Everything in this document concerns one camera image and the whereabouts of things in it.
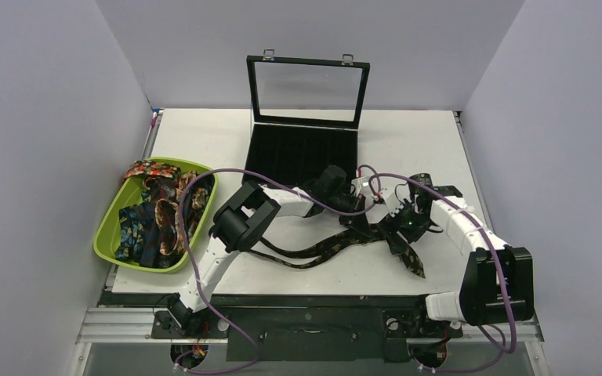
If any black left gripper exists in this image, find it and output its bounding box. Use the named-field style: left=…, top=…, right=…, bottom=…
left=325, top=193, right=372, bottom=237

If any black gold floral tie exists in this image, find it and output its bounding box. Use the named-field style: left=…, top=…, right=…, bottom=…
left=247, top=224, right=426, bottom=279

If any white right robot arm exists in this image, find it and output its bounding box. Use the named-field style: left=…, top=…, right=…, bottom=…
left=373, top=173, right=535, bottom=334

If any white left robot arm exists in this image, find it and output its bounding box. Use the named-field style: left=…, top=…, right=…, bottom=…
left=168, top=165, right=373, bottom=337

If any black display case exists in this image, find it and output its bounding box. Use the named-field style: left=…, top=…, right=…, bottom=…
left=245, top=49, right=371, bottom=186

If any brown paisley tie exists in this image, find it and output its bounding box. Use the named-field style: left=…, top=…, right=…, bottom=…
left=154, top=171, right=214, bottom=256

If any red floral tie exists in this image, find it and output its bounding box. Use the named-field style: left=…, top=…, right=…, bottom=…
left=123, top=159, right=181, bottom=189

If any blue floral tie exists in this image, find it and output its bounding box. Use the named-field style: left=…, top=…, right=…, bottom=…
left=114, top=203, right=152, bottom=262

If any green plastic bin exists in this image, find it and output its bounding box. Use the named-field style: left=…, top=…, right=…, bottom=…
left=93, top=157, right=217, bottom=273

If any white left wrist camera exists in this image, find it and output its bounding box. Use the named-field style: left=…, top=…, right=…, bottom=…
left=351, top=176, right=379, bottom=201

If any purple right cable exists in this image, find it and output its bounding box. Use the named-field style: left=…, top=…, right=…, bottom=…
left=368, top=172, right=518, bottom=374

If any purple cable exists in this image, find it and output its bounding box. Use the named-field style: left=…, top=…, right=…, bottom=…
left=174, top=164, right=385, bottom=375
left=368, top=172, right=518, bottom=374

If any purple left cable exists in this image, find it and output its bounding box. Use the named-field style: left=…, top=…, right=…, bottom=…
left=174, top=164, right=385, bottom=375

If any aluminium rail frame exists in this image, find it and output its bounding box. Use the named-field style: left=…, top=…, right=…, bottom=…
left=77, top=307, right=544, bottom=345

